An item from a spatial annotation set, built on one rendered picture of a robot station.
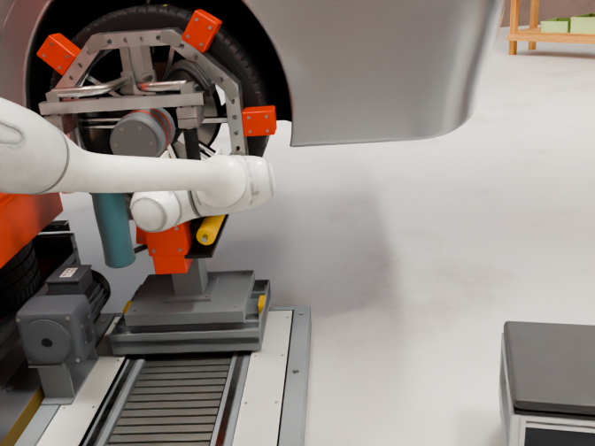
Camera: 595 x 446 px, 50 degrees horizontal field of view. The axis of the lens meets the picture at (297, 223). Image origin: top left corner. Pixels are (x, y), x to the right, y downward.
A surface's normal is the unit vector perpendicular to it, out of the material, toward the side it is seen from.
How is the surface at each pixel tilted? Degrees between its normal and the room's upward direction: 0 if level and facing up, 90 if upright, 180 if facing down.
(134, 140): 90
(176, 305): 0
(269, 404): 0
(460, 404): 0
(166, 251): 90
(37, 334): 90
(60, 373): 90
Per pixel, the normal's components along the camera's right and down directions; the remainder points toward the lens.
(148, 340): -0.05, 0.38
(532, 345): -0.07, -0.92
